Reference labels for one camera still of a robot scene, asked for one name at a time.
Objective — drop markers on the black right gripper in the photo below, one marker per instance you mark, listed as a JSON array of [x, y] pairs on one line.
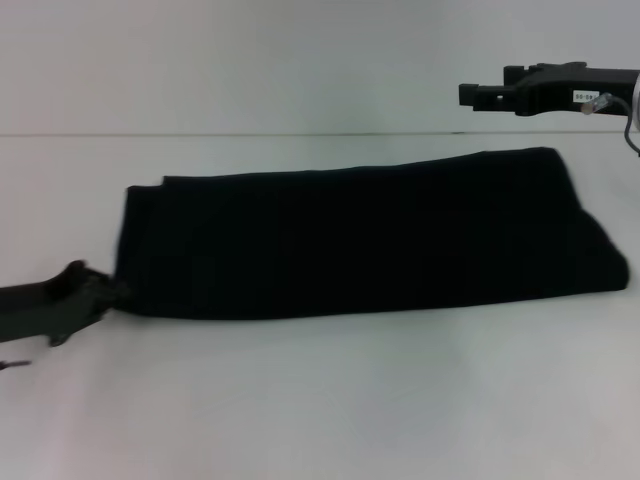
[[575, 90]]

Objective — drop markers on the black shirt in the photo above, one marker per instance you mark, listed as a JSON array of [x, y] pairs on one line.
[[375, 240]]

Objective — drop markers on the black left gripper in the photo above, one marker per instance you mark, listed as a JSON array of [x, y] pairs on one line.
[[45, 310]]

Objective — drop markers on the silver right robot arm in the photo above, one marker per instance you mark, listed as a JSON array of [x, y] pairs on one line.
[[636, 100]]

